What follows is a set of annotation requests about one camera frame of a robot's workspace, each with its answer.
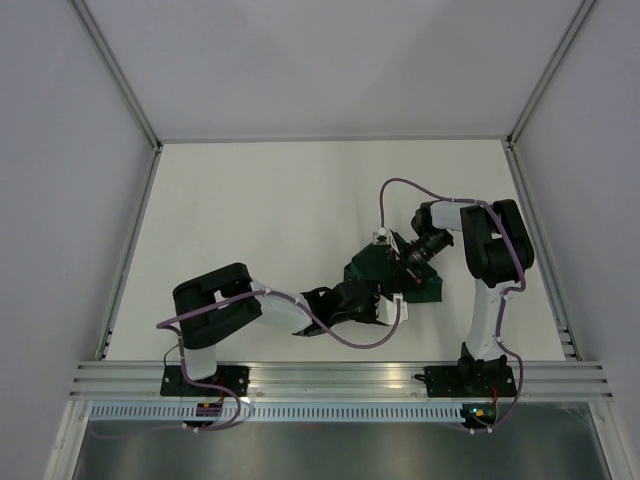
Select right aluminium frame post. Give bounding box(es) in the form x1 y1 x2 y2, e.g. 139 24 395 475
503 0 599 149

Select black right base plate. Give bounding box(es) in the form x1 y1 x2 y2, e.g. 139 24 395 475
413 366 517 399

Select dark green cloth napkin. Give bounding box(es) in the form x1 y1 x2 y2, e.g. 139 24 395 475
344 231 454 304

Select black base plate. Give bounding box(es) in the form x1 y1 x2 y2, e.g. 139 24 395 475
160 365 250 398
413 366 517 399

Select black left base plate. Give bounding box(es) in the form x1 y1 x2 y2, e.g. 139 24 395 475
160 365 250 398

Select white slotted cable duct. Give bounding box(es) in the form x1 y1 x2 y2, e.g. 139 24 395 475
90 401 463 423

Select aluminium frame post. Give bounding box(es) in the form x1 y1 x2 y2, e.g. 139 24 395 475
67 0 164 154
503 0 599 149

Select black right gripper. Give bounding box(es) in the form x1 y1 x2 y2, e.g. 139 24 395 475
386 230 451 296

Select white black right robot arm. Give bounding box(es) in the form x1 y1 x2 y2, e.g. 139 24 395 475
388 199 534 399

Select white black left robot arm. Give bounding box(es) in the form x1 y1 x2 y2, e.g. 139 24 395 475
158 263 408 396

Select left aluminium frame post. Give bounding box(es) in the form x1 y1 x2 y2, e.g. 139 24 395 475
67 0 164 154

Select aluminium front rail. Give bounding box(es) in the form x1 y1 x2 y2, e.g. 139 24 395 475
69 361 613 402

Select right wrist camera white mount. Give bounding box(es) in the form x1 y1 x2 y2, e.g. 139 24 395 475
372 227 400 253

